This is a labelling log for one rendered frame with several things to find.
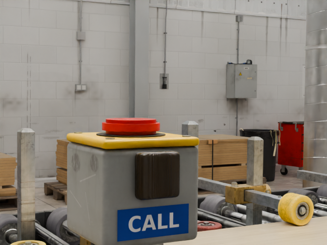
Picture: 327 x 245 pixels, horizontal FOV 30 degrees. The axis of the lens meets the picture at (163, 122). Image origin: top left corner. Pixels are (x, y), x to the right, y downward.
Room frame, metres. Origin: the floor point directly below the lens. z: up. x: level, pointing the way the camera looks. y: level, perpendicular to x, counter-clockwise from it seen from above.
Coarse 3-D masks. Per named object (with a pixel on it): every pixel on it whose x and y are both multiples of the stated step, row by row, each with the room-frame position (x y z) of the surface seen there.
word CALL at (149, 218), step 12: (180, 204) 0.40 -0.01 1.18; (120, 216) 0.38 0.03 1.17; (132, 216) 0.38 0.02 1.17; (144, 216) 0.39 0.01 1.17; (156, 216) 0.39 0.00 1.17; (168, 216) 0.40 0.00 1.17; (180, 216) 0.40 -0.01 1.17; (120, 228) 0.38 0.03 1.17; (132, 228) 0.38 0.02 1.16; (144, 228) 0.39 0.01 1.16; (156, 228) 0.39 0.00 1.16; (168, 228) 0.40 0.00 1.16; (180, 228) 0.40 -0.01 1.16; (120, 240) 0.38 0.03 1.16
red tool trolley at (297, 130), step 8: (280, 128) 9.05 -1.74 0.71; (288, 128) 8.98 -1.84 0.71; (296, 128) 8.84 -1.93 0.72; (280, 136) 9.10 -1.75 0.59; (288, 136) 8.97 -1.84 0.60; (296, 136) 8.84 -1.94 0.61; (280, 144) 9.10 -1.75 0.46; (288, 144) 8.97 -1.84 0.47; (296, 144) 8.84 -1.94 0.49; (280, 152) 9.09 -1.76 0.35; (288, 152) 8.97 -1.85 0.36; (296, 152) 8.84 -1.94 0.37; (280, 160) 9.09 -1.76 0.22; (288, 160) 8.96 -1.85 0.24; (296, 160) 8.83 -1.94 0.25
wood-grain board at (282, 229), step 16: (272, 224) 1.60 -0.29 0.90; (288, 224) 1.60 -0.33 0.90; (320, 224) 1.60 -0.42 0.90; (192, 240) 1.42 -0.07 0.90; (208, 240) 1.42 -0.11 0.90; (224, 240) 1.42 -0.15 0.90; (240, 240) 1.42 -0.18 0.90; (256, 240) 1.42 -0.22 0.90; (272, 240) 1.42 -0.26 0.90; (288, 240) 1.43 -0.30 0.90; (304, 240) 1.43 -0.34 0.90; (320, 240) 1.43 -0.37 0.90
